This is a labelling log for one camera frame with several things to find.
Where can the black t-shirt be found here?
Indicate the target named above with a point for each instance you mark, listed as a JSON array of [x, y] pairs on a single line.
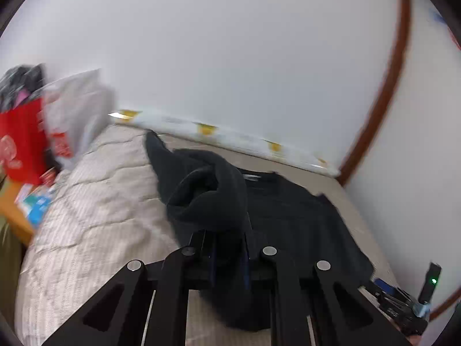
[[306, 220]]

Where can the white bolster with yellow print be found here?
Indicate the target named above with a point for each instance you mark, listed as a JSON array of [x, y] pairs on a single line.
[[230, 135]]

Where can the brown wooden trim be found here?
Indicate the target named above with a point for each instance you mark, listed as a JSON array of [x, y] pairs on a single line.
[[390, 79]]

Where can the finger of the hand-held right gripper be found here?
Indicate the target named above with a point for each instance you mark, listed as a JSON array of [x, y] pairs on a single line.
[[383, 286]]

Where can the blue and white packet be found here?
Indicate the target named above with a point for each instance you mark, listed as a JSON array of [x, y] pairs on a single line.
[[36, 202]]

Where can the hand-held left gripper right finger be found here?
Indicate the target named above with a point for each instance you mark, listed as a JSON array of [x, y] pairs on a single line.
[[288, 288]]

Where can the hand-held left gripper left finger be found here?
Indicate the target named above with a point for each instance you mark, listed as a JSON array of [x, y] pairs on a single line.
[[173, 288]]

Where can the red paper bag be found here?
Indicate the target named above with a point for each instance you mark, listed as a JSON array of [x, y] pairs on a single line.
[[25, 140]]

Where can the black knit garment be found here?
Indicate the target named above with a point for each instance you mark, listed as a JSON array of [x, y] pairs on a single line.
[[212, 194]]

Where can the red packet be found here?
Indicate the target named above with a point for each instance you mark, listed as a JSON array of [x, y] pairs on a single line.
[[47, 177]]

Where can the beige quilted bed mattress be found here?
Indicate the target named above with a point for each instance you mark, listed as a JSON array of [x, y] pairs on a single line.
[[101, 202]]

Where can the white plastic bag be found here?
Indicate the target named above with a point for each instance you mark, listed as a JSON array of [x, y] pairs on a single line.
[[81, 115]]

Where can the pile of dark clothes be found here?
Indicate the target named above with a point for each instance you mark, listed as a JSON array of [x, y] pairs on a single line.
[[21, 83]]

